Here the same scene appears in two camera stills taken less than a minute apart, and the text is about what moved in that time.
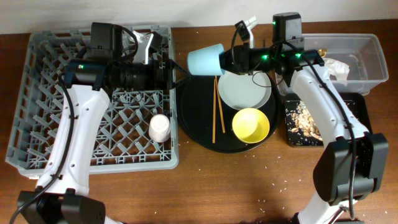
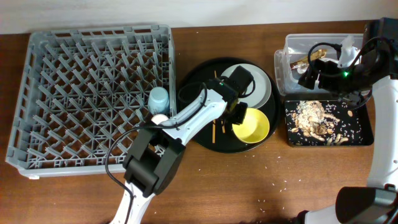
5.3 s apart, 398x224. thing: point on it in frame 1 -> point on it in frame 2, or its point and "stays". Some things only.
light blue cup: [206, 61] -> [158, 101]
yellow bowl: [250, 126] stays
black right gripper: [244, 59] -> [329, 68]
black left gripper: [165, 81] -> [239, 114]
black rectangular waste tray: [301, 128] stays
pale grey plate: [242, 91] stays
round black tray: [194, 107] stays
